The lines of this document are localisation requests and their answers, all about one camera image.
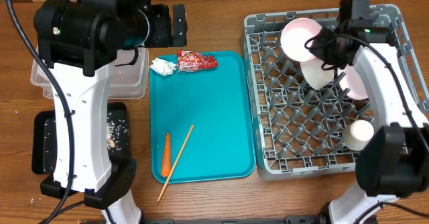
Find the red snack wrapper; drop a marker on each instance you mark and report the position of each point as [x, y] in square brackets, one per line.
[190, 61]

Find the black tray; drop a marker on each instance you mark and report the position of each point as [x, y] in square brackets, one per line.
[44, 151]

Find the white bowl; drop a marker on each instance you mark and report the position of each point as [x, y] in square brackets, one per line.
[314, 75]

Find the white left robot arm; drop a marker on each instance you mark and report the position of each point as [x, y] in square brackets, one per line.
[78, 42]

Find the teal plastic tray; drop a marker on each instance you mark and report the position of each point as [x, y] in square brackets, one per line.
[216, 102]

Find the grey dishwasher rack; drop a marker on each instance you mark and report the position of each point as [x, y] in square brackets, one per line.
[299, 129]

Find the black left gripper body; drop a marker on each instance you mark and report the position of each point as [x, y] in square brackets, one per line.
[160, 30]

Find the rice and peanuts pile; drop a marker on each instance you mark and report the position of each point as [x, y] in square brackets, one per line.
[117, 135]

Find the white tissue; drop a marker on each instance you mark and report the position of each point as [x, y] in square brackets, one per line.
[163, 67]

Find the orange carrot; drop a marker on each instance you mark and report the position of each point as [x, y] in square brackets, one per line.
[166, 165]

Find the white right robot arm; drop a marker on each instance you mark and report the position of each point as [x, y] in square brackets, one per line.
[394, 164]

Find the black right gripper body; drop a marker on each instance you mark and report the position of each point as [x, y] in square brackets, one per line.
[326, 45]

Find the pink bowl with food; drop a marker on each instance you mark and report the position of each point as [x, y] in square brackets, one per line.
[295, 34]

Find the clear plastic bin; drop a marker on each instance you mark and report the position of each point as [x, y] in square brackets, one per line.
[128, 82]

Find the large white plate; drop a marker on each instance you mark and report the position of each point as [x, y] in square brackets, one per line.
[353, 82]

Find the pale green cup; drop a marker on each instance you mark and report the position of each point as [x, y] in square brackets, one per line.
[357, 135]

